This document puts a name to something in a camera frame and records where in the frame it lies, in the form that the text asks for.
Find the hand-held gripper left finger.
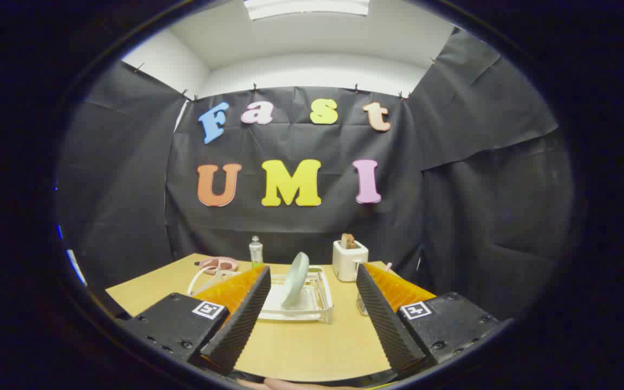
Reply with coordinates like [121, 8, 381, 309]
[120, 264, 272, 375]

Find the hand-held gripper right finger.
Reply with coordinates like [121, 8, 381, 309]
[355, 262, 501, 379]

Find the pale green plate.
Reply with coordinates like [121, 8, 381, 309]
[281, 252, 310, 308]

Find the white wire dish rack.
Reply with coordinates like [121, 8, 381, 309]
[187, 264, 334, 324]

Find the small pink plate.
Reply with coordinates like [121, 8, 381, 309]
[199, 257, 239, 274]

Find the white toaster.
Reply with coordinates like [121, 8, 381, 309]
[332, 240, 369, 282]

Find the black backdrop cloth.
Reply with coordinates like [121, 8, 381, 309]
[55, 27, 575, 326]

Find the ceiling light panel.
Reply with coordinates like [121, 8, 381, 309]
[244, 0, 369, 20]

